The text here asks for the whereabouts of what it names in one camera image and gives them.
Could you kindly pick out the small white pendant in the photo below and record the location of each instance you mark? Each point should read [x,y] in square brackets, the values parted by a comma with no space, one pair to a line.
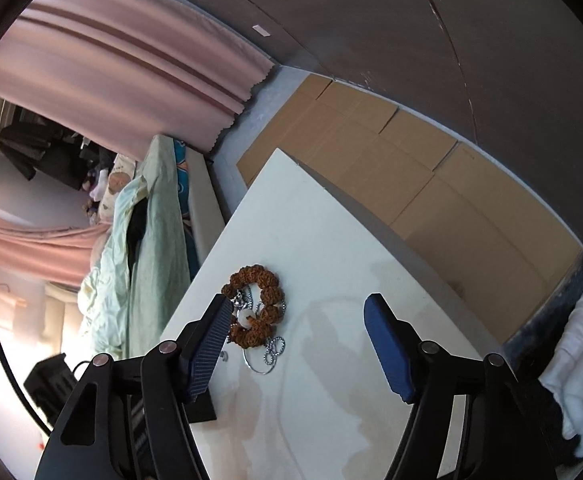
[245,318]

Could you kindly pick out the draped pink curtain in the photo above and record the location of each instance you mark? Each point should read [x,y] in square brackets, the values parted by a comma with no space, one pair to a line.
[31,250]

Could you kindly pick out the bed with green sheet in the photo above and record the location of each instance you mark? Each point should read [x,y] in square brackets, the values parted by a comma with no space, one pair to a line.
[161,240]

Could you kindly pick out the black jewelry box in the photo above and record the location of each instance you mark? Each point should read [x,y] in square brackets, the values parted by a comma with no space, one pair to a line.
[201,410]

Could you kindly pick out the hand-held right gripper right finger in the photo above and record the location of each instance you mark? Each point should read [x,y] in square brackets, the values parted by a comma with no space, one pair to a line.
[389,350]

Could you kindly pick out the flat brown cardboard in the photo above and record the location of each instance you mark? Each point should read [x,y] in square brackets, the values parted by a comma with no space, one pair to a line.
[421,185]

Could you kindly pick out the wide pink curtain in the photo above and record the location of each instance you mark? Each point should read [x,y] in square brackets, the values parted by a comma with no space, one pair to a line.
[121,50]

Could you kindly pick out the black garment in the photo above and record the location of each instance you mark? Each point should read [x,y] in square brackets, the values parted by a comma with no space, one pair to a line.
[137,230]

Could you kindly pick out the pale green quilt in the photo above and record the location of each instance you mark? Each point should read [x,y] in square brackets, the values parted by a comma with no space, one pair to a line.
[111,260]

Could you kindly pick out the white wall switch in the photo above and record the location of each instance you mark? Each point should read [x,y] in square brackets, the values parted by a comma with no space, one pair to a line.
[261,30]

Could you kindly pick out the white cloth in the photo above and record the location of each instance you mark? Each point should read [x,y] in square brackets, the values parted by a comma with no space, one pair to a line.
[581,360]

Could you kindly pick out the dark hanging clothes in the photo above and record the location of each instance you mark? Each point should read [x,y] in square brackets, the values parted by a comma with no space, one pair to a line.
[51,150]

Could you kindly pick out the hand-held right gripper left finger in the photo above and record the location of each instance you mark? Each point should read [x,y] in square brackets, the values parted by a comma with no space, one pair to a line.
[206,345]

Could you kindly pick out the brown wooden wardrobe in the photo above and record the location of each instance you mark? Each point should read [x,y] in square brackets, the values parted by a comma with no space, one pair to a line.
[396,20]

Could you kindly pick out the printed pillow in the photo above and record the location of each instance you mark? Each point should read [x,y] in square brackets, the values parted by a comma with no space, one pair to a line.
[119,180]

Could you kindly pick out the white socks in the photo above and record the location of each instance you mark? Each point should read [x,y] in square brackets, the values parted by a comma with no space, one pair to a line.
[99,185]

